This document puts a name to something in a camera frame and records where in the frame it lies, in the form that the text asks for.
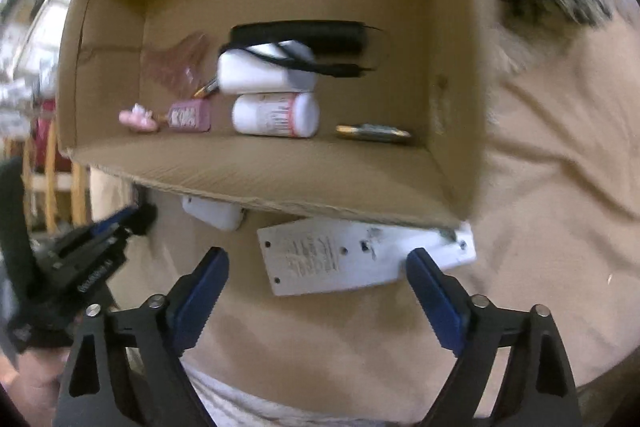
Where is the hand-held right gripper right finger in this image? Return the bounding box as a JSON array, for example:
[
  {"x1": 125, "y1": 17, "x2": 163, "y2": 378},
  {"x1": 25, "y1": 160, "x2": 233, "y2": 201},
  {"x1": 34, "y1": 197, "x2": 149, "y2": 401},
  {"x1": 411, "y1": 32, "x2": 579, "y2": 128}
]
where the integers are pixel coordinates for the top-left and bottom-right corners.
[{"x1": 406, "y1": 248, "x2": 583, "y2": 427}]

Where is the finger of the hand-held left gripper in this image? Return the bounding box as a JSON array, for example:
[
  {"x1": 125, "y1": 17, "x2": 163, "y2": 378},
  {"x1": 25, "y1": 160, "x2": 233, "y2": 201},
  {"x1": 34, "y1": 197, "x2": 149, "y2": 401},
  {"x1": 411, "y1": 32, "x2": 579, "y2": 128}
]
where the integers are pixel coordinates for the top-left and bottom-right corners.
[{"x1": 87, "y1": 203, "x2": 160, "y2": 240}]

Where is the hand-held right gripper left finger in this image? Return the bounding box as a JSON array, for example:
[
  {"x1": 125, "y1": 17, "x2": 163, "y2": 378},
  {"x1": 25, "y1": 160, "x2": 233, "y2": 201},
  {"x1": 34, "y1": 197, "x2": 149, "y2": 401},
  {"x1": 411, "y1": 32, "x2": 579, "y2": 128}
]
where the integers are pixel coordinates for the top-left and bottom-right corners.
[{"x1": 52, "y1": 247, "x2": 230, "y2": 427}]

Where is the gold pen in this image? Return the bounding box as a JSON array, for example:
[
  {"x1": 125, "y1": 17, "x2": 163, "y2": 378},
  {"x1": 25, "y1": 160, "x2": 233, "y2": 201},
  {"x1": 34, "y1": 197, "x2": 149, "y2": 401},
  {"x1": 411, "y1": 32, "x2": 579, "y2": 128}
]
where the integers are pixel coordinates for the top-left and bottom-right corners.
[{"x1": 193, "y1": 76, "x2": 221, "y2": 100}]

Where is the cardboard box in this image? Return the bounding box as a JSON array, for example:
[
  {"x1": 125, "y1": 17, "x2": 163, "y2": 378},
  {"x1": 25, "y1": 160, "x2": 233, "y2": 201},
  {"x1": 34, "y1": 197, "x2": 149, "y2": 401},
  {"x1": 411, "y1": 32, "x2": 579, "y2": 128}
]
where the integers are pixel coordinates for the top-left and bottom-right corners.
[{"x1": 55, "y1": 0, "x2": 489, "y2": 231}]

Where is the clear plastic bag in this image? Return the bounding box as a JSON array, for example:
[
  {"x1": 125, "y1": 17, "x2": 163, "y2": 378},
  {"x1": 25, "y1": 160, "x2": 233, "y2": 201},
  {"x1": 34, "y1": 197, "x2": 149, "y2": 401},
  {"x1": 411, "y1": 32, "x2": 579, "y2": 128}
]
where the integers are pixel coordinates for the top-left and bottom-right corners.
[{"x1": 140, "y1": 32, "x2": 210, "y2": 98}]

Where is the gold and black battery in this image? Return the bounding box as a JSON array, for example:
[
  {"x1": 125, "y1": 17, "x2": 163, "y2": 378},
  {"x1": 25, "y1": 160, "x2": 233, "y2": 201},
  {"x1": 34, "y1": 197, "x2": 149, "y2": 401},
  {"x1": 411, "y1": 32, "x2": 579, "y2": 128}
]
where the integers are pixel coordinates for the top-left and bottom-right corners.
[{"x1": 335, "y1": 123, "x2": 413, "y2": 144}]

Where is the white bottle with pink label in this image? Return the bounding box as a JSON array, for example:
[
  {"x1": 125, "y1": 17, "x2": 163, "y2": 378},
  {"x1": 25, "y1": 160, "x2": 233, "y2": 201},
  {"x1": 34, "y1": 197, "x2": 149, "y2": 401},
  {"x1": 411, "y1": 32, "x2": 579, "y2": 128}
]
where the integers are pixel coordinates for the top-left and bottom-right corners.
[{"x1": 231, "y1": 92, "x2": 321, "y2": 138}]

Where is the black cable bundle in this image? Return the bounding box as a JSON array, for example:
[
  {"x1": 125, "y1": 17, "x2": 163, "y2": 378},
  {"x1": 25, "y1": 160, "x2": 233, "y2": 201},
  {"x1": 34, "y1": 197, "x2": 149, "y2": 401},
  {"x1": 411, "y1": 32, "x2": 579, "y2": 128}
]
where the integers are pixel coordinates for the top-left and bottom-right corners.
[{"x1": 227, "y1": 20, "x2": 388, "y2": 78}]

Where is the person's left forearm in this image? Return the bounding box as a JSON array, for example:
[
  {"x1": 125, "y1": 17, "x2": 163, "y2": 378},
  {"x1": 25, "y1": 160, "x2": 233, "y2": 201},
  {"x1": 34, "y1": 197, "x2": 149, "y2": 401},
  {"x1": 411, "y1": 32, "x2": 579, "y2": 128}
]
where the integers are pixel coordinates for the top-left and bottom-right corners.
[{"x1": 10, "y1": 346, "x2": 73, "y2": 418}]

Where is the wooden chair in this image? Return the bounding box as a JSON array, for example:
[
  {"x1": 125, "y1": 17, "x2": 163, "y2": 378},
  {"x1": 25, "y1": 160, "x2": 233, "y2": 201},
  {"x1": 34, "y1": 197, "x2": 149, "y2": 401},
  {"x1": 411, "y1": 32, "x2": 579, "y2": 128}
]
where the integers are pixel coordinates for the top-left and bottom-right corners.
[{"x1": 22, "y1": 122, "x2": 92, "y2": 234}]

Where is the white power adapter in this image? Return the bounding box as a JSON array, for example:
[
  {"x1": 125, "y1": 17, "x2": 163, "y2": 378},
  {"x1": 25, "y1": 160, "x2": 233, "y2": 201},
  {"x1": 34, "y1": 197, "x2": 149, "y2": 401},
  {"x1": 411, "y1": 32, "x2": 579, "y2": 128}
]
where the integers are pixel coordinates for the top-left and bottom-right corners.
[{"x1": 181, "y1": 194, "x2": 247, "y2": 233}]

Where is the white power strip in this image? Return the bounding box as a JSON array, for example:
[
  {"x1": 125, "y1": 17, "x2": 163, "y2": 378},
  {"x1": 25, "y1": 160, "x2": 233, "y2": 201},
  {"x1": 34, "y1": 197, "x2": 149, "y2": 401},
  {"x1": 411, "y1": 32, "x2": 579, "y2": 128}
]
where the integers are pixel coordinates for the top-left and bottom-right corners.
[{"x1": 256, "y1": 217, "x2": 476, "y2": 298}]

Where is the white ribbed cloth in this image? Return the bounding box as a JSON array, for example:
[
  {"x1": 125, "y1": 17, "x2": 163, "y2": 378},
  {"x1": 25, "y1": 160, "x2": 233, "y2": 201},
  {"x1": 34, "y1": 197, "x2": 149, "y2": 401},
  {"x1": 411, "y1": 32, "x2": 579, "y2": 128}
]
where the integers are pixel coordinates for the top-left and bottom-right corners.
[{"x1": 180, "y1": 359, "x2": 451, "y2": 427}]

